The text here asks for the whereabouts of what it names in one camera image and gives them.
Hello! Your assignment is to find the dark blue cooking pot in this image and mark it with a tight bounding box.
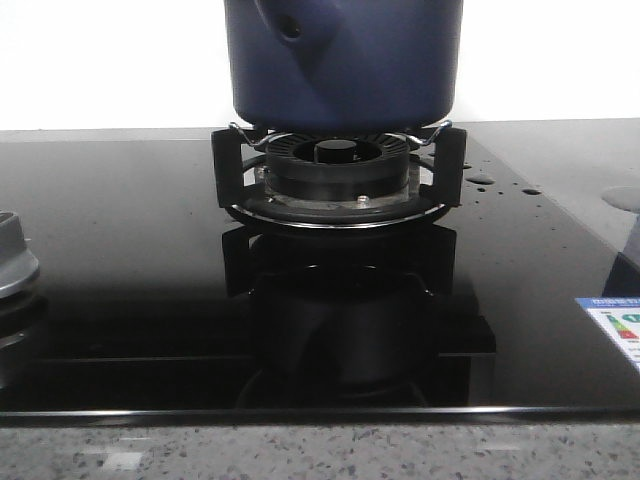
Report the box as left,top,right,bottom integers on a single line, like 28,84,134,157
224,0,463,133

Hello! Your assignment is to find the black pot support grate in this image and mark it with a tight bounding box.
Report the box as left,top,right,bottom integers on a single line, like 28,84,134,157
211,121,467,231

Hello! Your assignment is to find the black gas stove burner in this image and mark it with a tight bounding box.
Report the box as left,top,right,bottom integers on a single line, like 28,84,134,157
265,134,410,201

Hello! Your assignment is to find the black glass stove cooktop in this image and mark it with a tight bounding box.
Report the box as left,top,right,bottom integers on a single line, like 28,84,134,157
1,136,639,426

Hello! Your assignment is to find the silver stove control knob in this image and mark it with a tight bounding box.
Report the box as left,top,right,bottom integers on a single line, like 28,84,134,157
0,211,40,299

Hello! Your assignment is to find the energy rating label sticker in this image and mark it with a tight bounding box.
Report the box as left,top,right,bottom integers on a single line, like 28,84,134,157
571,296,639,390

